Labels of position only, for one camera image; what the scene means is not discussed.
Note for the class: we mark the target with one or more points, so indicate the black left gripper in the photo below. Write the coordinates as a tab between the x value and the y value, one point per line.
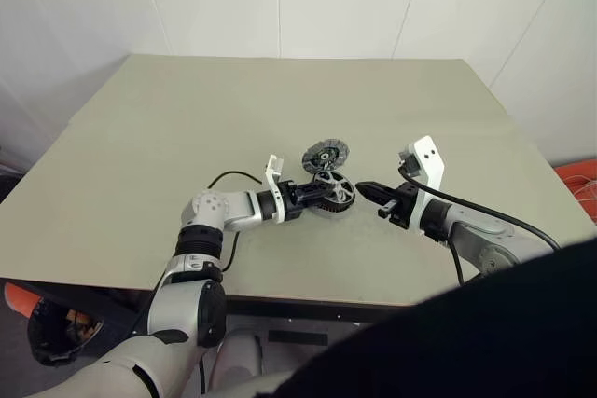
291	202

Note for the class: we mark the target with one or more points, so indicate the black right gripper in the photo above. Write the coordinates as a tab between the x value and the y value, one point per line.
403	204

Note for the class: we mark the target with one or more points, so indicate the black silver spoked wheel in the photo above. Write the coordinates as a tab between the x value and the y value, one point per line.
342	188

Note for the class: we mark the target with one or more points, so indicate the grey round gear disc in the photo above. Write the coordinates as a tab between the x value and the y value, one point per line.
324	153

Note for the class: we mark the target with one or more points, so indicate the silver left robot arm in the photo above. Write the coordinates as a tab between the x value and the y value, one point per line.
186	305

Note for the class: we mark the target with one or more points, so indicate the black floor tape strip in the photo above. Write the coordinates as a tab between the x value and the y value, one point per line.
297	338

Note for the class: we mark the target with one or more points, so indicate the black blurred foreground shape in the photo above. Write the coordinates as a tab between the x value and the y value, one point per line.
466	347

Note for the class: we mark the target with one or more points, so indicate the grey rounded shape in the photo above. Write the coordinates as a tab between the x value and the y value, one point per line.
240	360

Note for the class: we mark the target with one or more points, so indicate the silver robot torso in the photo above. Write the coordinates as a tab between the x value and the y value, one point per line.
252	384

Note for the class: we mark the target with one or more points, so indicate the orange fabric bag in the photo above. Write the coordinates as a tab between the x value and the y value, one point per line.
578	169

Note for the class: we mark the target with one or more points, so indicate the black open bag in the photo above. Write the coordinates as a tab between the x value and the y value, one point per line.
46	347

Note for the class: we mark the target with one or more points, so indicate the orange padded roll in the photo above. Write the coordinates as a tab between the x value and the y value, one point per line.
18	297

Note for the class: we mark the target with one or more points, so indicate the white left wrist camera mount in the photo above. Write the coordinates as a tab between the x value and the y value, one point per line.
273	179

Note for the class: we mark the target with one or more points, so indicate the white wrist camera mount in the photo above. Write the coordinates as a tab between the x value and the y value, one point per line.
273	179
429	160

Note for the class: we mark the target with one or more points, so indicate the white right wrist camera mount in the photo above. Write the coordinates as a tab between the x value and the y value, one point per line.
429	160

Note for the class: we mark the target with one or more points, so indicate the black metal table frame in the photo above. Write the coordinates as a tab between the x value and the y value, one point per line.
303	309

